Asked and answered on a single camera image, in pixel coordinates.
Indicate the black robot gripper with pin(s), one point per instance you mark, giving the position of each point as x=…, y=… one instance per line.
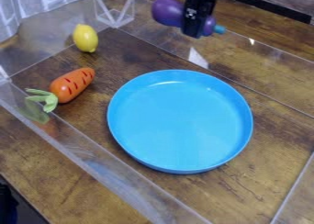
x=198, y=19

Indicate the purple toy eggplant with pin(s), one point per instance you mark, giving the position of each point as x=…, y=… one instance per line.
x=167, y=13

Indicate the blue round tray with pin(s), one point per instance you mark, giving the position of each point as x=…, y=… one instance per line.
x=180, y=121

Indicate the yellow toy lemon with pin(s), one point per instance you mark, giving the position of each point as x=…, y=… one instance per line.
x=84, y=38

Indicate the orange toy carrot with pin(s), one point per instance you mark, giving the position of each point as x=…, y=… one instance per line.
x=64, y=88

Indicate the clear acrylic front barrier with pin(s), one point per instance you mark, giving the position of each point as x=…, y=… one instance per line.
x=156, y=204

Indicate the clear acrylic corner bracket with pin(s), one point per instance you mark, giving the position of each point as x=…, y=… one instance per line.
x=112, y=17

